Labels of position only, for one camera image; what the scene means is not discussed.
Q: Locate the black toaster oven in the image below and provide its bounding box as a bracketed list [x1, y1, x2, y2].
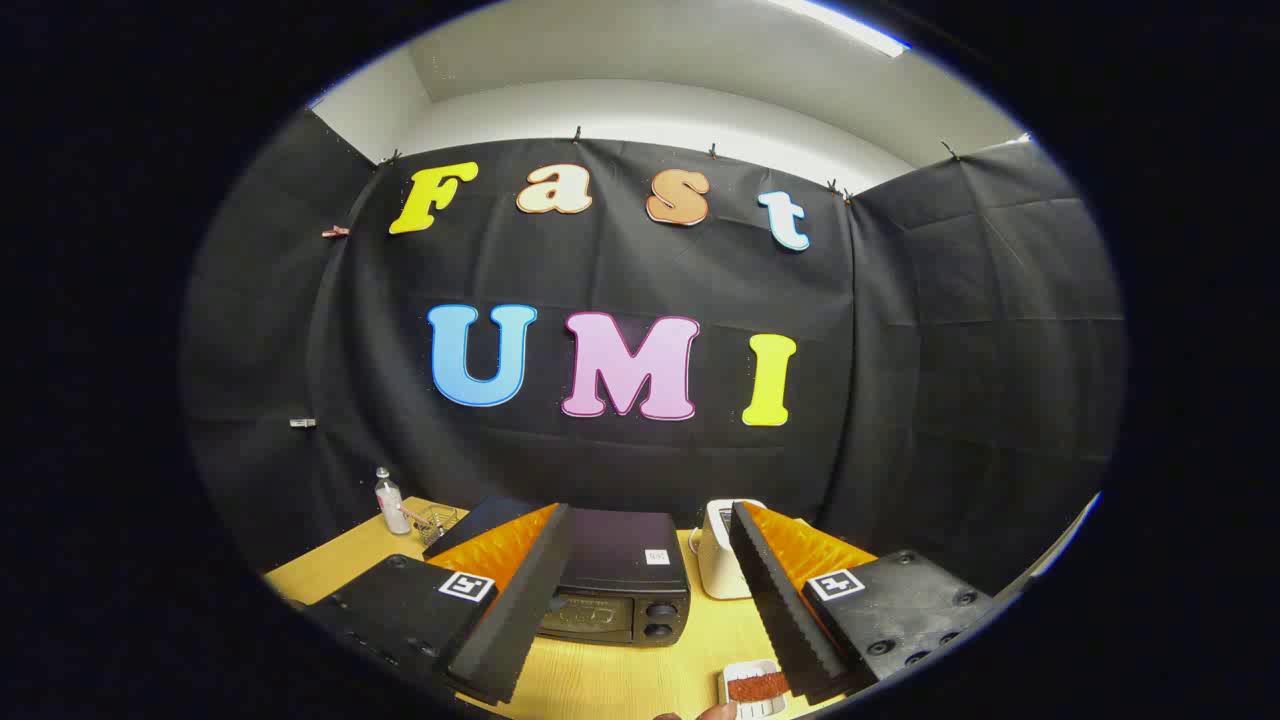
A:
[423, 497, 691, 648]

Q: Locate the small clear bottle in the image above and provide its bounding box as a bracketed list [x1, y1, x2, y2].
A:
[375, 466, 411, 536]

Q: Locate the brown grilled steak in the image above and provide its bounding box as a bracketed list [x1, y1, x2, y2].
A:
[727, 672, 791, 703]

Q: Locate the black backdrop cloth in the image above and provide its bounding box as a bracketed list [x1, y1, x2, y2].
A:
[180, 108, 1129, 601]

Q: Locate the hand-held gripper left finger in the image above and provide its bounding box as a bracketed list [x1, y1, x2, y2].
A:
[300, 503, 576, 706]

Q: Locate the white ridged tray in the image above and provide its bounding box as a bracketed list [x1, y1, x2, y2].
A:
[718, 660, 791, 719]

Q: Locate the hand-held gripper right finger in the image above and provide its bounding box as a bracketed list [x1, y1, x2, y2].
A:
[728, 502, 996, 706]

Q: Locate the white bread toaster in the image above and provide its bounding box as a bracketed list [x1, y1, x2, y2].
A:
[690, 498, 771, 601]

